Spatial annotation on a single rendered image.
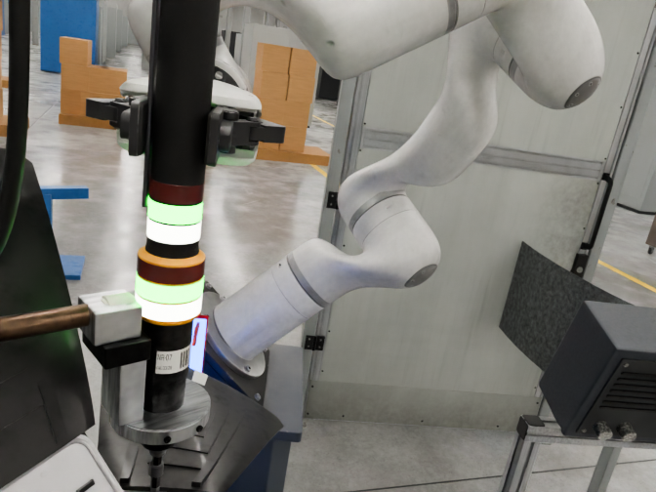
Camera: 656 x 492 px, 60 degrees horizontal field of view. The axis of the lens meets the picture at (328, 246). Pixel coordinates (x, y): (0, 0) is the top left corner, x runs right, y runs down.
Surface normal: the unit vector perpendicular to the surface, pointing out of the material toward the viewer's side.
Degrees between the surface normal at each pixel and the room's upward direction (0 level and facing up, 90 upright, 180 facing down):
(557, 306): 90
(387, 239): 65
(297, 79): 90
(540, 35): 105
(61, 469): 54
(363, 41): 98
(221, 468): 14
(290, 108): 90
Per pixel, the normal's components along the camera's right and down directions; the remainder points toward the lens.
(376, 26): 0.29, 0.37
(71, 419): 0.56, -0.37
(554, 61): -0.05, 0.52
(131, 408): 0.65, 0.33
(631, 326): 0.18, -0.82
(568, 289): -0.93, -0.03
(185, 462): 0.22, -0.96
